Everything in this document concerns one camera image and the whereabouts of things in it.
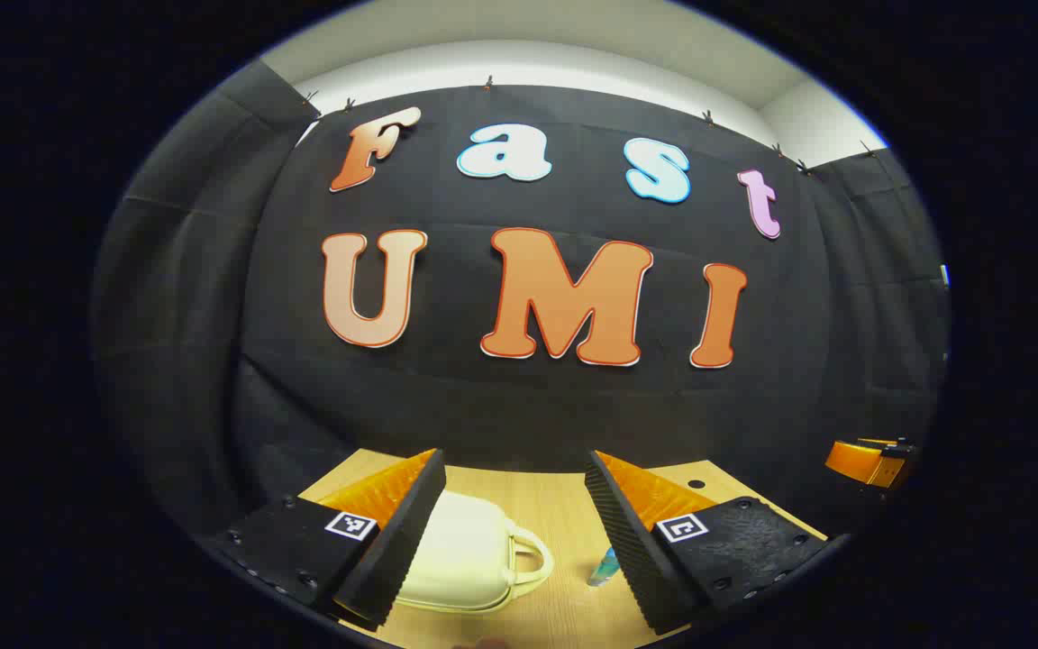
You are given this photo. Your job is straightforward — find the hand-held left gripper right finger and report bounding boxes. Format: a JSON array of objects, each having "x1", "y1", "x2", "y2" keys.
[{"x1": 584, "y1": 450, "x2": 833, "y2": 636}]

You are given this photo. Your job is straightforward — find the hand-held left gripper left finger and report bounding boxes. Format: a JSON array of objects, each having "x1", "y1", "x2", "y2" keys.
[{"x1": 208, "y1": 448, "x2": 448, "y2": 632}]

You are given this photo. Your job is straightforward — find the blue skin care bottle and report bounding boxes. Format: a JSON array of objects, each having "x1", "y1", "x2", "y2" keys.
[{"x1": 587, "y1": 546, "x2": 621, "y2": 587}]

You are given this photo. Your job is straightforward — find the cream suitcase with handles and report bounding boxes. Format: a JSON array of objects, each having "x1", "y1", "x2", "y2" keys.
[{"x1": 393, "y1": 489, "x2": 556, "y2": 616}]

